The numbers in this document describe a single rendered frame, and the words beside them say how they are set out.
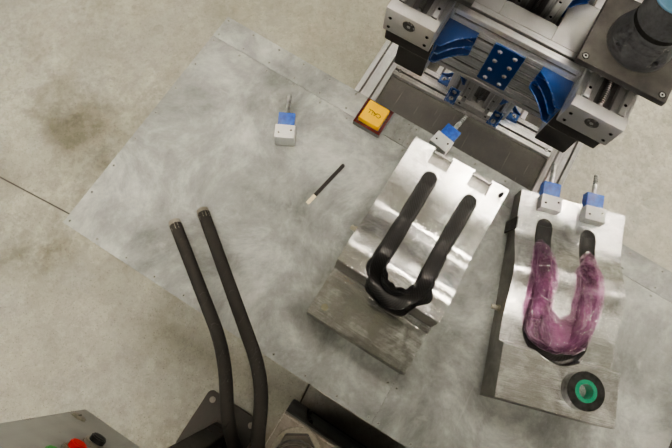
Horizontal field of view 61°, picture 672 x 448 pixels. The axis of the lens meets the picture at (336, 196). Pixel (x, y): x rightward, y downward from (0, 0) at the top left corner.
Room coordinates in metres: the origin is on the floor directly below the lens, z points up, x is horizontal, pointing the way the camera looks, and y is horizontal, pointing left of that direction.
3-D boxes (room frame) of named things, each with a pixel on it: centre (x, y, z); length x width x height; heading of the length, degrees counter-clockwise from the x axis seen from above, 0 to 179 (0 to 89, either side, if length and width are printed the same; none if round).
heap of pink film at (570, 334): (0.24, -0.55, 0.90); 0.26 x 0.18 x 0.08; 173
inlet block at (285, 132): (0.61, 0.15, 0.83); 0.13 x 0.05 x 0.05; 3
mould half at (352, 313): (0.30, -0.19, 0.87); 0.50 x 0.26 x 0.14; 156
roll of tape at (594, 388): (0.04, -0.57, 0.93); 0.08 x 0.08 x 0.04
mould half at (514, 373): (0.24, -0.55, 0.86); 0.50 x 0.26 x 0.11; 173
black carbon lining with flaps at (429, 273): (0.31, -0.21, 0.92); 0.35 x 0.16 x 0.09; 156
